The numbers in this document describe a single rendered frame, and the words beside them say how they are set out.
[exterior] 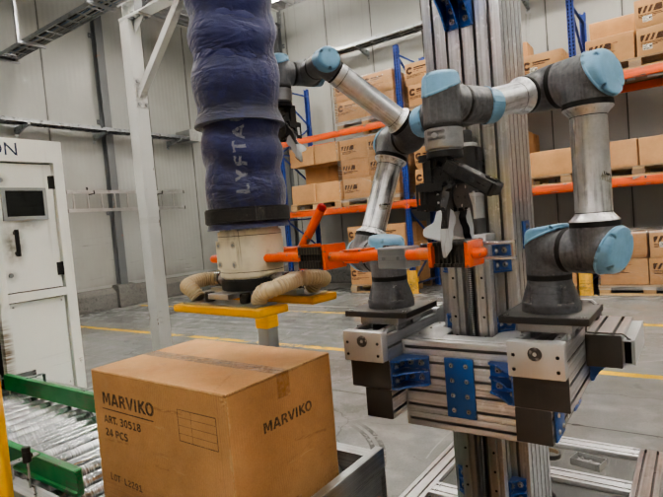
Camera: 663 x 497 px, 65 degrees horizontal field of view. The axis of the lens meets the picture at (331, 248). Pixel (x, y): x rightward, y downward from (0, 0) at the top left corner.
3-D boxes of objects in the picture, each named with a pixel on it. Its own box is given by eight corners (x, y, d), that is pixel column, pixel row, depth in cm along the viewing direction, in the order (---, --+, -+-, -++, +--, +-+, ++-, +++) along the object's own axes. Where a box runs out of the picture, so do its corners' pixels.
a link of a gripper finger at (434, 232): (423, 258, 102) (430, 215, 105) (451, 257, 99) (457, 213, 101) (415, 252, 100) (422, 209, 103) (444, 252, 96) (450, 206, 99)
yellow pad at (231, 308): (173, 312, 141) (171, 293, 141) (203, 305, 149) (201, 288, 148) (258, 319, 119) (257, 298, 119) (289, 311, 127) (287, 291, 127)
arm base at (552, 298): (530, 304, 152) (527, 270, 152) (586, 305, 144) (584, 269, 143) (515, 314, 140) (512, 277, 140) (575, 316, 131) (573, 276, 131)
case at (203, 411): (104, 498, 158) (90, 369, 156) (207, 446, 190) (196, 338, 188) (241, 562, 122) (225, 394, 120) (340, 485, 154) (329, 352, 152)
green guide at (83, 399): (4, 390, 288) (2, 374, 288) (24, 384, 297) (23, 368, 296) (195, 440, 195) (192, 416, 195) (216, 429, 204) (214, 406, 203)
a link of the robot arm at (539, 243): (544, 269, 150) (541, 223, 149) (587, 271, 138) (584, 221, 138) (516, 275, 143) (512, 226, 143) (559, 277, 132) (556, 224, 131)
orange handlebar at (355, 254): (184, 265, 155) (183, 253, 155) (258, 255, 179) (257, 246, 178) (479, 263, 97) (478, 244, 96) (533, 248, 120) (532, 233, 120)
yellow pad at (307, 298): (228, 300, 156) (226, 283, 155) (253, 295, 163) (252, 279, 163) (313, 305, 134) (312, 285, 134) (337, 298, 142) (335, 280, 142)
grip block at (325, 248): (296, 270, 124) (294, 246, 124) (323, 265, 131) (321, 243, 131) (323, 270, 119) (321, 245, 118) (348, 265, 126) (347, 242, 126)
